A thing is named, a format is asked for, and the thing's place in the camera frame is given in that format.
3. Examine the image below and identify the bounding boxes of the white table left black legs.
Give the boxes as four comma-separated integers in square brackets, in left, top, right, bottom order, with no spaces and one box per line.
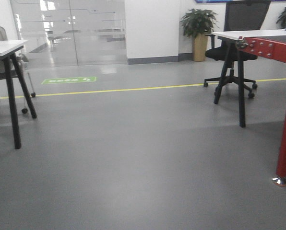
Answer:
[0,40,37,149]

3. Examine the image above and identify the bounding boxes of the black mesh office chair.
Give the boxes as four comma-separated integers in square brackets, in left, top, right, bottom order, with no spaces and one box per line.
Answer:
[203,0,271,87]

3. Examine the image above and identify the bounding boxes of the white table right black legs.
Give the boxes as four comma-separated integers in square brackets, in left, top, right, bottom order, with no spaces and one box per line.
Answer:
[212,29,286,127]

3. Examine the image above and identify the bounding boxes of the green floor sticker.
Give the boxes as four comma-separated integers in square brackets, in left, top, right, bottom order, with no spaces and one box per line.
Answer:
[42,77,97,85]

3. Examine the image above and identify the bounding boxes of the white table black legs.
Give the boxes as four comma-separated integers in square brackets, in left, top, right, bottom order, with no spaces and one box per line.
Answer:
[0,40,37,149]
[212,29,286,127]

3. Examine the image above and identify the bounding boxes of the potted plant yellow pot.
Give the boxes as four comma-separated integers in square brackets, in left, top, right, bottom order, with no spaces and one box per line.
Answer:
[180,8,217,62]

